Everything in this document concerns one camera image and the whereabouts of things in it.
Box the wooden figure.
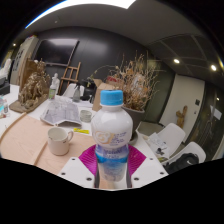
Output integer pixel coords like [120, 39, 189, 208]
[175, 105, 188, 129]

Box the dry plant in grey pot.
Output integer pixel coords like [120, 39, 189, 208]
[109, 53, 161, 141]

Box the grey plant saucer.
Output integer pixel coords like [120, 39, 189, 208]
[128, 131, 140, 146]

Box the white plastic chair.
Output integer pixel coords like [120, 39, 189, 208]
[166, 141, 207, 168]
[63, 83, 86, 98]
[156, 122, 187, 158]

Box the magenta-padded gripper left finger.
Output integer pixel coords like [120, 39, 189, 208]
[57, 144, 100, 190]

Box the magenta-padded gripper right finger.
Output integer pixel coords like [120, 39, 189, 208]
[125, 144, 169, 190]

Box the spray bottle with green label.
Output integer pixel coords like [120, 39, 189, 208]
[48, 79, 58, 100]

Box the white drink bottle blue cap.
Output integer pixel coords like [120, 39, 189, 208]
[90, 89, 134, 183]

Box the white paper stack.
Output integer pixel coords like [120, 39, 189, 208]
[146, 132, 169, 158]

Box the black backpack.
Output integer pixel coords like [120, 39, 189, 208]
[164, 152, 200, 175]

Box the dark spray bottle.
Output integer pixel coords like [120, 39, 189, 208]
[72, 83, 82, 103]

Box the wooden easel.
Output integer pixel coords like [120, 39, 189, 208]
[58, 61, 82, 96]

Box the white plaster bust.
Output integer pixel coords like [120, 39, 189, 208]
[51, 73, 61, 89]

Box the small white cup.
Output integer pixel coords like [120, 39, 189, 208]
[79, 109, 93, 123]

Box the white ceramic mug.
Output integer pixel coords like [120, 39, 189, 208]
[46, 126, 75, 157]

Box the light wooden drawing board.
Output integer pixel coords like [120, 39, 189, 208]
[0, 113, 98, 176]

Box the brown cardboard box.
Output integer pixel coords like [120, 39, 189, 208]
[92, 78, 116, 112]

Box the small yellow object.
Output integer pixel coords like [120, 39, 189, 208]
[73, 127, 91, 135]

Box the grey printed newspaper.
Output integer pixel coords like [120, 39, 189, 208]
[39, 96, 84, 127]

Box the black wall screen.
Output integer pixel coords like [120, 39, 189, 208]
[33, 38, 80, 66]

